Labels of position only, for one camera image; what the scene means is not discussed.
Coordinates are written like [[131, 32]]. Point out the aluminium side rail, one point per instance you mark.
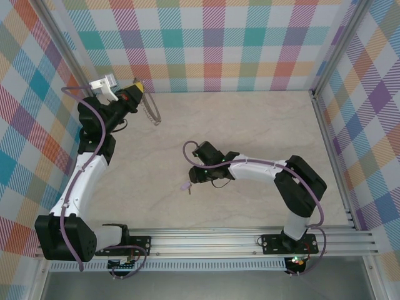
[[334, 156]]

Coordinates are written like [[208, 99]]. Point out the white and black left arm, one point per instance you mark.
[[84, 181]]

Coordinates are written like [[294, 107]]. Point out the aluminium frame post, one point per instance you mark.
[[65, 47], [339, 47]]

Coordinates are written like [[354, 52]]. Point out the purple key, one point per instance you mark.
[[185, 186]]

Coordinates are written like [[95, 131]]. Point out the circuit board with orange connector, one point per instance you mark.
[[297, 262]]

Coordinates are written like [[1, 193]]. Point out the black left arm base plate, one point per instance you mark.
[[140, 243]]

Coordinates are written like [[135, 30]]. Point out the aluminium frame beam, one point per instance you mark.
[[373, 281], [39, 281]]

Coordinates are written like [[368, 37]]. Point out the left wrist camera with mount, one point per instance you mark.
[[107, 82]]

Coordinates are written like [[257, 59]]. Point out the small black circuit board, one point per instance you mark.
[[122, 266]]

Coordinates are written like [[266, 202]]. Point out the grey metal sheet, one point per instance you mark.
[[203, 287]]

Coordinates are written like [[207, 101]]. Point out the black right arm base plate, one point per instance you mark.
[[268, 243]]

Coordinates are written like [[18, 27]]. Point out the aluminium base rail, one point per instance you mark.
[[203, 242]]

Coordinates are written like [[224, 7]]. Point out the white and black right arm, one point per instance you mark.
[[256, 170]]

